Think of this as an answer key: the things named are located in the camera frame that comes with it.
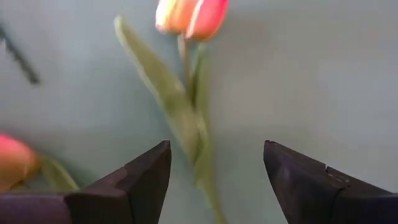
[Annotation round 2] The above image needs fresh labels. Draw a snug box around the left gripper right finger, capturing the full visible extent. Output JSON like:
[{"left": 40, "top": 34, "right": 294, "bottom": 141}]
[{"left": 262, "top": 139, "right": 398, "bottom": 224}]

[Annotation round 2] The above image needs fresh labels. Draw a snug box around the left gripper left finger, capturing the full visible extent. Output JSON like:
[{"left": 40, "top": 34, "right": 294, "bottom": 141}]
[{"left": 0, "top": 139, "right": 173, "bottom": 224}]

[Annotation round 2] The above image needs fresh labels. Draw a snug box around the pink tulip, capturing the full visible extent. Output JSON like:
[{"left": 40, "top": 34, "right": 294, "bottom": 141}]
[
  {"left": 113, "top": 0, "right": 230, "bottom": 224},
  {"left": 0, "top": 133, "right": 80, "bottom": 192}
]

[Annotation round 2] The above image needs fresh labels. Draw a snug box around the teal table mat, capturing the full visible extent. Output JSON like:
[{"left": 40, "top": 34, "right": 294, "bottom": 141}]
[{"left": 0, "top": 0, "right": 398, "bottom": 224}]

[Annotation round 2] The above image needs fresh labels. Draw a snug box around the thin black cable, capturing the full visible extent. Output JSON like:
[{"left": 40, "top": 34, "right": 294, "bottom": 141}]
[{"left": 0, "top": 24, "right": 42, "bottom": 86}]

